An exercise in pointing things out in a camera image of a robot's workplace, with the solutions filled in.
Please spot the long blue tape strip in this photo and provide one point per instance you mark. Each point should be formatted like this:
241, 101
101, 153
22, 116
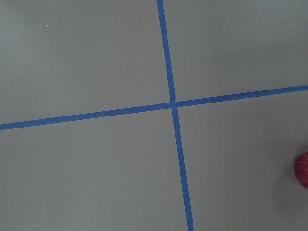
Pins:
175, 117

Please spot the red apple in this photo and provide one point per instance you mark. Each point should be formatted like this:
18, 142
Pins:
301, 169

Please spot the crossing blue tape strip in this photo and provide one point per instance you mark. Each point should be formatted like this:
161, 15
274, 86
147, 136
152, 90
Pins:
154, 107

